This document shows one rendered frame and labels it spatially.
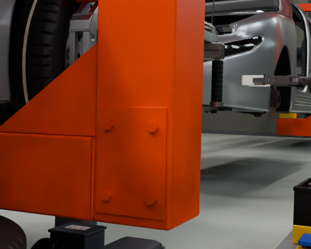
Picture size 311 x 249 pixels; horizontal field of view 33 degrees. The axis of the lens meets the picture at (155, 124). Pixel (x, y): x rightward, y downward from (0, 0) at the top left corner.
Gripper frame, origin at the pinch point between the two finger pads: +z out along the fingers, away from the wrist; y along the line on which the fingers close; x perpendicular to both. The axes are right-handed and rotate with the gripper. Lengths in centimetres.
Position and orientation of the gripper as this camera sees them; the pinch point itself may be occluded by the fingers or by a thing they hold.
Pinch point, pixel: (254, 81)
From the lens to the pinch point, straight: 166.3
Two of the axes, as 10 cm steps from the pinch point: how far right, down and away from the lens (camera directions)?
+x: 0.3, -10.0, -0.3
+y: 4.2, -0.1, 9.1
